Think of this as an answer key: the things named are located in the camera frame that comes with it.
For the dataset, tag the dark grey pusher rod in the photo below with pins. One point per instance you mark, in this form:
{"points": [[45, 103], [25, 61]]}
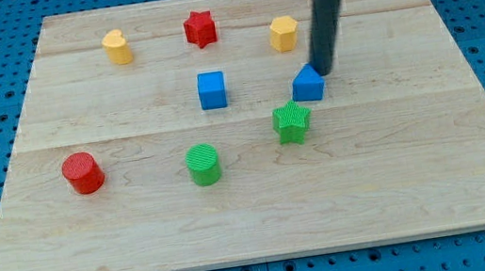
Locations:
{"points": [[323, 29]]}

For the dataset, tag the blue triangle block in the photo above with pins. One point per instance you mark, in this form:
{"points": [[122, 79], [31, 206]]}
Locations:
{"points": [[308, 85]]}

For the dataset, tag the green star block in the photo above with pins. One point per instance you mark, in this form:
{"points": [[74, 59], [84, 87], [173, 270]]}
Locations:
{"points": [[291, 122]]}

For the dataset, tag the red star block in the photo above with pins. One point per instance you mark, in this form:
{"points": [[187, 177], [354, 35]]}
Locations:
{"points": [[200, 28]]}

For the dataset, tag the yellow hexagon block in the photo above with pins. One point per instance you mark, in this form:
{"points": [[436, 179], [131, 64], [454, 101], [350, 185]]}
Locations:
{"points": [[283, 33]]}

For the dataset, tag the blue cube block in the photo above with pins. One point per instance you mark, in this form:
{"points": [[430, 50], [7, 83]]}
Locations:
{"points": [[211, 89]]}

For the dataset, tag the green cylinder block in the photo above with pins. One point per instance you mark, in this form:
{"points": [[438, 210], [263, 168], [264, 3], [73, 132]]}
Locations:
{"points": [[203, 164]]}

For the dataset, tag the yellow heart block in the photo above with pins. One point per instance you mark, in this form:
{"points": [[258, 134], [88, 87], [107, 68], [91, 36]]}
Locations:
{"points": [[117, 47]]}

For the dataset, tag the light wooden board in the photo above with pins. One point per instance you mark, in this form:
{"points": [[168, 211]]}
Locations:
{"points": [[395, 151]]}

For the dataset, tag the red cylinder block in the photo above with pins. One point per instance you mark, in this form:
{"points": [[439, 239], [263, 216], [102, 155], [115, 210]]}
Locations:
{"points": [[83, 173]]}

